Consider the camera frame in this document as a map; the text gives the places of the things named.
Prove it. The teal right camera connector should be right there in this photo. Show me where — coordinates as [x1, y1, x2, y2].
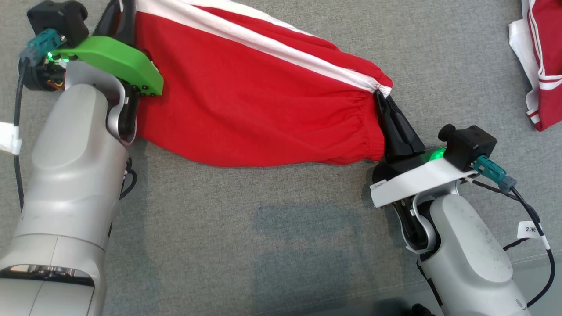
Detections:
[473, 155, 518, 194]

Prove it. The teal camera connector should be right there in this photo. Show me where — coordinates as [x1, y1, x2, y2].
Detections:
[473, 155, 518, 194]
[19, 29, 63, 67]

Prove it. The printed white cable tag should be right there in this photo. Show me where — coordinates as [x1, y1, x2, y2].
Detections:
[517, 220, 544, 240]

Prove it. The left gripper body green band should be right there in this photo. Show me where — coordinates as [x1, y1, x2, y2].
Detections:
[48, 35, 164, 97]

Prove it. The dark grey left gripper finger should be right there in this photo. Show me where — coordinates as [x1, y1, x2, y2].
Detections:
[119, 0, 137, 47]
[94, 0, 122, 39]

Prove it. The grey fabric sofa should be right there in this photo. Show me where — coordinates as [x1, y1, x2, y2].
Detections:
[0, 0, 562, 316]

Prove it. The blank white cable tag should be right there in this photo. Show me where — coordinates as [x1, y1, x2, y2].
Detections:
[0, 122, 23, 155]

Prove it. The red Bulls basketball jersey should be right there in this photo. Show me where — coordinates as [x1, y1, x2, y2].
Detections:
[508, 0, 562, 132]

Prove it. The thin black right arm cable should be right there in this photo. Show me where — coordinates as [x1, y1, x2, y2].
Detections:
[460, 176, 530, 252]

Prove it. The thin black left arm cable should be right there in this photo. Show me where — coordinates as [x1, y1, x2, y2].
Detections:
[119, 156, 138, 201]

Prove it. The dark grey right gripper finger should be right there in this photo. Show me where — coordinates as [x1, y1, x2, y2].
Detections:
[382, 92, 426, 156]
[375, 92, 407, 161]

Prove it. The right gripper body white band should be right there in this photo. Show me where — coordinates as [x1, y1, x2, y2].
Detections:
[370, 147, 482, 208]

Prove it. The teal left camera connector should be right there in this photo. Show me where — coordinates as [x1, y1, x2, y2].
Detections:
[19, 29, 63, 67]

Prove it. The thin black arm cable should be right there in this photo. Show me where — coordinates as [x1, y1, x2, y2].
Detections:
[119, 156, 138, 201]
[460, 176, 530, 252]

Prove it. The red shorts white trim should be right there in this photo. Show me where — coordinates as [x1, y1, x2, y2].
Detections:
[132, 0, 393, 167]

